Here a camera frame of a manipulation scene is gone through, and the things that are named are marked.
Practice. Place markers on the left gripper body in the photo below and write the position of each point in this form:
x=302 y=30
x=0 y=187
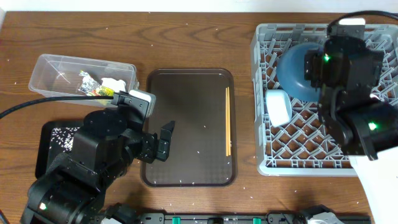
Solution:
x=153 y=149

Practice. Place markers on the white tissue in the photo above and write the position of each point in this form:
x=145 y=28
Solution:
x=115 y=85

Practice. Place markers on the wooden chopstick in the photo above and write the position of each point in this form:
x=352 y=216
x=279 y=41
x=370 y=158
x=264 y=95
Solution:
x=226 y=125
x=228 y=113

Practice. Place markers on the foil snack wrapper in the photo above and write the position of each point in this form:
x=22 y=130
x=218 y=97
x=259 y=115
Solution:
x=91 y=87

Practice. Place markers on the light blue rice bowl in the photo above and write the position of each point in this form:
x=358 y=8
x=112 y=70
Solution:
x=278 y=107

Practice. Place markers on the dark blue plate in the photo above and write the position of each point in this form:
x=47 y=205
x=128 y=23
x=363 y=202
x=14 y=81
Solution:
x=290 y=72

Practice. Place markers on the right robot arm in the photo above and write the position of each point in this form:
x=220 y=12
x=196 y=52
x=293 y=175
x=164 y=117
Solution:
x=346 y=70

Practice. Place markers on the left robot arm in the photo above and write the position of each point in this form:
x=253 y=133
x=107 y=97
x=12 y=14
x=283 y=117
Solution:
x=73 y=187

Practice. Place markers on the grey dishwasher rack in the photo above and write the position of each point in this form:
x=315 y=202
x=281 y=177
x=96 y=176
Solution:
x=304 y=147

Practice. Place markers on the brown serving tray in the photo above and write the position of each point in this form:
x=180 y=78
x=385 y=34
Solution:
x=195 y=99

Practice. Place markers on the spilled white rice pile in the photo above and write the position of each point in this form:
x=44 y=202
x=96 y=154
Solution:
x=61 y=139

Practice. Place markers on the black plastic bin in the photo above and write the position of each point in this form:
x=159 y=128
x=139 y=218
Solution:
x=43 y=149

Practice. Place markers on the clear plastic bin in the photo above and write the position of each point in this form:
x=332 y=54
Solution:
x=59 y=75

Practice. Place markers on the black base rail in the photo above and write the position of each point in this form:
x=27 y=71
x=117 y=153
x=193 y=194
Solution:
x=217 y=218

